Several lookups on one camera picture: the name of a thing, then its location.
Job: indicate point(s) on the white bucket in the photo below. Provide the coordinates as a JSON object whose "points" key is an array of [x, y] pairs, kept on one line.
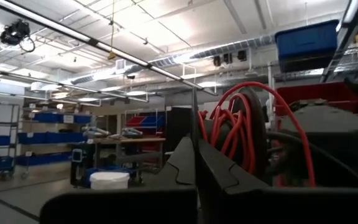
{"points": [[109, 181]]}

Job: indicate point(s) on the black ceiling-hung camera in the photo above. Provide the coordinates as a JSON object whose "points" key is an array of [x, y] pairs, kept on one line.
{"points": [[12, 32]]}

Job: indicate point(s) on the red storage bins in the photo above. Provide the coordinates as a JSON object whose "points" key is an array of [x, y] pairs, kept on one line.
{"points": [[322, 91]]}

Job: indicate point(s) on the black overhead light bar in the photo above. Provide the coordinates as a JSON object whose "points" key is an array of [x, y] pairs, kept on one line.
{"points": [[92, 42]]}

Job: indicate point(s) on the wooden workbench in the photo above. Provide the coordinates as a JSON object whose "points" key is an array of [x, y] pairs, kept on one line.
{"points": [[135, 140]]}

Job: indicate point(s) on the blue storage tote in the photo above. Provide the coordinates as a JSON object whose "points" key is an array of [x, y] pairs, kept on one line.
{"points": [[306, 43]]}

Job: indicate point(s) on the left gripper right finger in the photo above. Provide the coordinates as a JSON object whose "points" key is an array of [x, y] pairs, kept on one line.
{"points": [[219, 177]]}

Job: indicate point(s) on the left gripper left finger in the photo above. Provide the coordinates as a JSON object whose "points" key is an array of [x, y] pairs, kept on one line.
{"points": [[183, 168]]}

